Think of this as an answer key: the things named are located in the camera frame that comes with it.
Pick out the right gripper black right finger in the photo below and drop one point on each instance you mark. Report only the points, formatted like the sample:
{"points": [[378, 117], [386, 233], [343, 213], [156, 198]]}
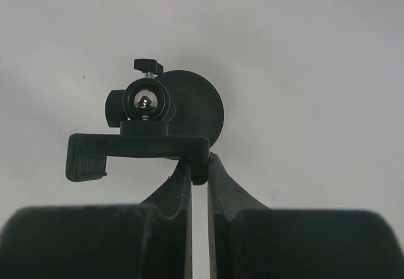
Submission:
{"points": [[250, 240]]}

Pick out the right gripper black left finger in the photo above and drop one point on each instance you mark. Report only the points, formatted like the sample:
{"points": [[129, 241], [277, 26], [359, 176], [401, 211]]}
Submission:
{"points": [[151, 239]]}

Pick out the black clamp phone stand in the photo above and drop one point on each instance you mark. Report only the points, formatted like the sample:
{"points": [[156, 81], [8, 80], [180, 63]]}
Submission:
{"points": [[177, 115]]}

